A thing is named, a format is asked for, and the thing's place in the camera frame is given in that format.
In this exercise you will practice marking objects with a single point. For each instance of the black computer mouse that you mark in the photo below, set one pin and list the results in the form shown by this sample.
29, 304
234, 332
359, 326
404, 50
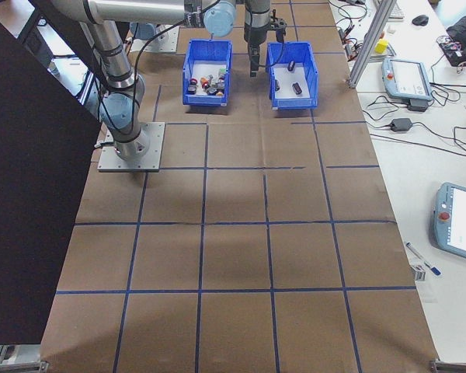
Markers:
420, 19

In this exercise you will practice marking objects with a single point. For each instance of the grey button block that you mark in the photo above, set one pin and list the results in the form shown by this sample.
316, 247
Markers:
216, 83

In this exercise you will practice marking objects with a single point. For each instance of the white blue pen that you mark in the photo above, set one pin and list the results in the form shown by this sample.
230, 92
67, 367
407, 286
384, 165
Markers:
422, 259

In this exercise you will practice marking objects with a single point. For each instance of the yellow cube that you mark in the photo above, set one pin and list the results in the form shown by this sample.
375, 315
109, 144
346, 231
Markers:
381, 46

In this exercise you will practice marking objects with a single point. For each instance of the black power adapter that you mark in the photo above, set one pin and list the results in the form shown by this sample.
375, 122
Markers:
401, 124

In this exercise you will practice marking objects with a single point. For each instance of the small grey striped box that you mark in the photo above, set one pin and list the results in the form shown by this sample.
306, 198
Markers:
420, 274

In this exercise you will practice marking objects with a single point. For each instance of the white keyboard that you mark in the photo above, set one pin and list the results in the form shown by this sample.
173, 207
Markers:
397, 11

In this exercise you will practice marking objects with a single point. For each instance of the blue grey teach pendant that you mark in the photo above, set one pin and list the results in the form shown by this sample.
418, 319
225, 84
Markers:
407, 77
450, 225

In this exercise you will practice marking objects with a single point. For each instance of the blue bin of black cylinders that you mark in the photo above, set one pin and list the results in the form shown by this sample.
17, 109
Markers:
295, 103

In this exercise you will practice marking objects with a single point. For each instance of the black frame cover panel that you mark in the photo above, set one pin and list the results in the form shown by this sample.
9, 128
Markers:
23, 194
71, 35

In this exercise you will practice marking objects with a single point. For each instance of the dark background desk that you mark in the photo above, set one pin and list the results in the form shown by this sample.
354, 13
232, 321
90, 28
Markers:
33, 39

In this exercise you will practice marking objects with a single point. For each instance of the aluminium profile end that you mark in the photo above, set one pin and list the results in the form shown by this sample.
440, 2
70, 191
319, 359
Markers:
0, 353

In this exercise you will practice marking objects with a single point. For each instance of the aluminium profile post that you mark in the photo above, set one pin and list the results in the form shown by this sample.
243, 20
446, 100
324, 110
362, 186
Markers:
369, 42

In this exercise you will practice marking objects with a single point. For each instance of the black button with orange cap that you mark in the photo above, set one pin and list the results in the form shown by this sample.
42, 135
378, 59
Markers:
219, 92

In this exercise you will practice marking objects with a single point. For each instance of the blue bin of coloured buttons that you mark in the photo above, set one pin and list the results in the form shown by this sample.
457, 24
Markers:
206, 100

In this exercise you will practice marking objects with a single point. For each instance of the small white object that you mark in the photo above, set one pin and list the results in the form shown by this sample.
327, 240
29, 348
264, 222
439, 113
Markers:
390, 29

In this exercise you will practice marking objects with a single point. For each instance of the aluminium corner rail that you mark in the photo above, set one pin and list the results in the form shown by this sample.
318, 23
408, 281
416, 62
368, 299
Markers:
450, 367
19, 367

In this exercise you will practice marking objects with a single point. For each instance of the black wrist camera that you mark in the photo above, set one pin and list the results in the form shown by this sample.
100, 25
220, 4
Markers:
277, 27

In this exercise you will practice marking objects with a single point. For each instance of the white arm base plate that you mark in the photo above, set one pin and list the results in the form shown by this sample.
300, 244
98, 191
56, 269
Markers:
155, 155
171, 42

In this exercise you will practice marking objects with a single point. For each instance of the black button block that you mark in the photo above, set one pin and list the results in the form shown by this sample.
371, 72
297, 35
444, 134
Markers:
211, 91

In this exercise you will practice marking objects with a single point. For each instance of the metal frame bar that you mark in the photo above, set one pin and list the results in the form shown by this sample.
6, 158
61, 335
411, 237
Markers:
88, 83

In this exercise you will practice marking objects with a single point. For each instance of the black cylinder part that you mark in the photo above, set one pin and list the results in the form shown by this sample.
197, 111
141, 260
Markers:
277, 84
291, 66
297, 88

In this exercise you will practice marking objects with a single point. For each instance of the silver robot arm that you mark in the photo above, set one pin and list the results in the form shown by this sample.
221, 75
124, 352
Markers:
143, 31
118, 66

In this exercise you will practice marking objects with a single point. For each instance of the red orange push button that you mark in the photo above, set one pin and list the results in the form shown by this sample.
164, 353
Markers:
205, 81

